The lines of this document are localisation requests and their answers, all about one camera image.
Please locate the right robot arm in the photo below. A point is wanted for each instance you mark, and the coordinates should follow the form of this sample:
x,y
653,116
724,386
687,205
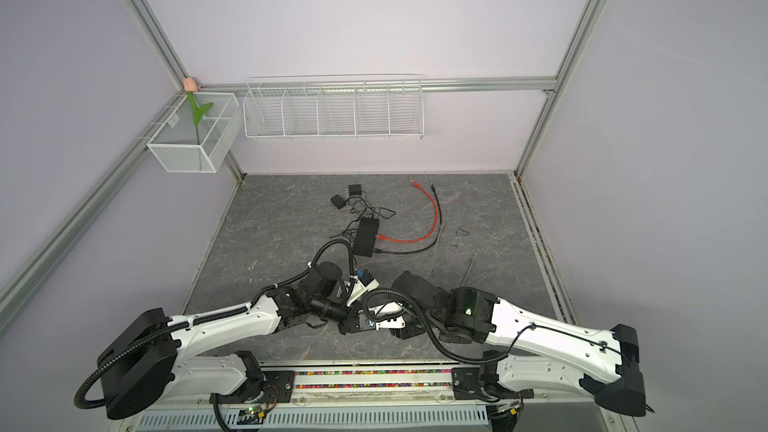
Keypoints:
x,y
479,328

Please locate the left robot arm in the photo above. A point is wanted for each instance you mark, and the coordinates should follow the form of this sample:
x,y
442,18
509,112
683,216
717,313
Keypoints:
x,y
160,356

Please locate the black power adapter near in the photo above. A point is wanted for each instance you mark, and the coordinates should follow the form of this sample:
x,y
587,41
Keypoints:
x,y
338,201

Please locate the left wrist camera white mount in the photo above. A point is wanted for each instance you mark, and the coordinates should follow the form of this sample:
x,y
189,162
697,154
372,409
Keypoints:
x,y
362,282

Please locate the black power adapter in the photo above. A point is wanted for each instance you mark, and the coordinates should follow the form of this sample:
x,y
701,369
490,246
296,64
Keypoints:
x,y
354,190
338,201

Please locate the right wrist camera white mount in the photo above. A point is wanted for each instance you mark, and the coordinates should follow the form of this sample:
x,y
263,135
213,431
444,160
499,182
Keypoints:
x,y
383,312

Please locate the black ribbed network switch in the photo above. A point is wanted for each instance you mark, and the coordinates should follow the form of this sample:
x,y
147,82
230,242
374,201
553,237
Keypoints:
x,y
365,237

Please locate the artificial pink tulip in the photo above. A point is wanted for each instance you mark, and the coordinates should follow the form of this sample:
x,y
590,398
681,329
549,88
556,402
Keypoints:
x,y
198,110

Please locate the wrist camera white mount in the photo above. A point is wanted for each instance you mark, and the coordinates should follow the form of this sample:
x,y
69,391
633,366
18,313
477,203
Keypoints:
x,y
362,282
383,312

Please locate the white mesh box basket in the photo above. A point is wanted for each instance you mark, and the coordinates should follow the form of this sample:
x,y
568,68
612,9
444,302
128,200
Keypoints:
x,y
174,144

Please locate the white wire wall basket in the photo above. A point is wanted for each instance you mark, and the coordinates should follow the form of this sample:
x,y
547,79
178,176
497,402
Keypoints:
x,y
334,107

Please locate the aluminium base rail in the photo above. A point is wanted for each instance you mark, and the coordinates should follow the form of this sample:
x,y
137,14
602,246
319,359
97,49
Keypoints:
x,y
373,397

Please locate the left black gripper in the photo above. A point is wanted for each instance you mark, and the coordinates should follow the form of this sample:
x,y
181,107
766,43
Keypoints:
x,y
352,322

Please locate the black power adapter far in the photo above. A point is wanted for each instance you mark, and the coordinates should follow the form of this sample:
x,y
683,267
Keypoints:
x,y
354,190

